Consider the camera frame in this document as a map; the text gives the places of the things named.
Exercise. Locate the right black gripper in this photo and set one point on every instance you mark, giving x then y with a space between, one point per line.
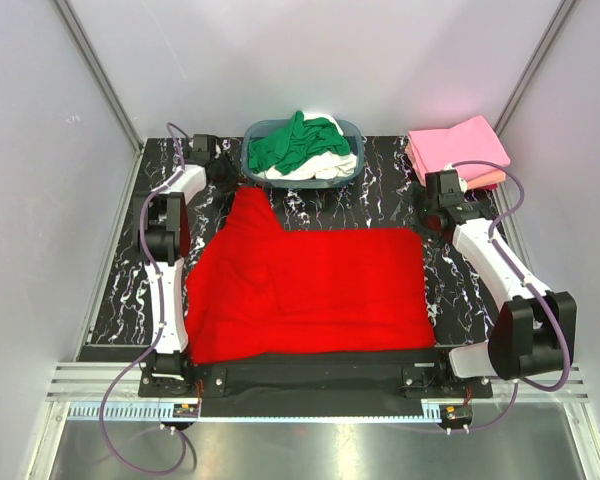
434 235

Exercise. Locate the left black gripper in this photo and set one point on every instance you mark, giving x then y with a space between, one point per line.
234 174

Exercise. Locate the red t-shirt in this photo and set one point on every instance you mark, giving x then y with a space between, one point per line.
260 289

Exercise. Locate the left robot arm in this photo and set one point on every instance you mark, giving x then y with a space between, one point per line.
163 241

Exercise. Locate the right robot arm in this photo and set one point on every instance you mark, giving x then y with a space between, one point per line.
533 337

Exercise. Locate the folded crimson t-shirt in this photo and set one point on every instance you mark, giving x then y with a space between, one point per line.
487 187

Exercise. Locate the folded salmon t-shirt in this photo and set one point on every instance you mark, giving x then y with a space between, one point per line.
493 177

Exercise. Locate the folded pink t-shirt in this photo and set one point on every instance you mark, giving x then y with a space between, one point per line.
472 140

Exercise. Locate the green t-shirt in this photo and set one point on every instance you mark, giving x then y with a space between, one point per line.
295 142

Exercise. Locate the white t-shirt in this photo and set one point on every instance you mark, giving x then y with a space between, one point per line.
325 167

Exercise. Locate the teal plastic basket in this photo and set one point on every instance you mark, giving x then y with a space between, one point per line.
263 128

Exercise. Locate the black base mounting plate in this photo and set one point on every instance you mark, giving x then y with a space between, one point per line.
413 374

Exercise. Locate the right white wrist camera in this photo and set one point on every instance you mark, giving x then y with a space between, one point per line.
461 181

